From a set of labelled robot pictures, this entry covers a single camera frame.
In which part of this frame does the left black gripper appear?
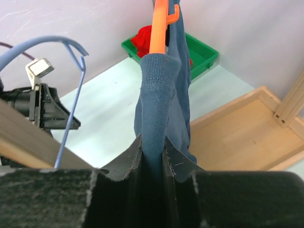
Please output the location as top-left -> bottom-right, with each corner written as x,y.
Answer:
9,83 -> 70,130

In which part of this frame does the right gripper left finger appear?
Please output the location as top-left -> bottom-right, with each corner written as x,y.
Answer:
0,137 -> 142,228

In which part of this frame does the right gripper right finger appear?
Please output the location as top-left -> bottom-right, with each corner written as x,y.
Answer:
162,140 -> 304,228

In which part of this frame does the light blue hanger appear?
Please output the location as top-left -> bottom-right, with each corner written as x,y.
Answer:
0,35 -> 90,169

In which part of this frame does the blue t shirt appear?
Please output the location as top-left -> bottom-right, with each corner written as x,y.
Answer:
133,0 -> 198,182

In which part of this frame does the red t shirt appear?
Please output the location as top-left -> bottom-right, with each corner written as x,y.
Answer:
130,25 -> 193,69

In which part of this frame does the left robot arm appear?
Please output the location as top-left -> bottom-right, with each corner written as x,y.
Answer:
0,83 -> 70,168

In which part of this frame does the wooden hanger stand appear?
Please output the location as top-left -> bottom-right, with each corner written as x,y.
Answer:
0,74 -> 304,171

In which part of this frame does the orange hanger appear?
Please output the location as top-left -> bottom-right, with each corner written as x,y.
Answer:
149,0 -> 180,54

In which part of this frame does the green plastic tray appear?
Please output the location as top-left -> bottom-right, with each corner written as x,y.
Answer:
121,33 -> 219,80

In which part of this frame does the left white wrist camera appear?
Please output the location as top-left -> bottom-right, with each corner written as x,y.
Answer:
25,58 -> 54,90

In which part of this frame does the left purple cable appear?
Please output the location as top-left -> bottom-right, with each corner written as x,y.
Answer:
0,41 -> 36,61

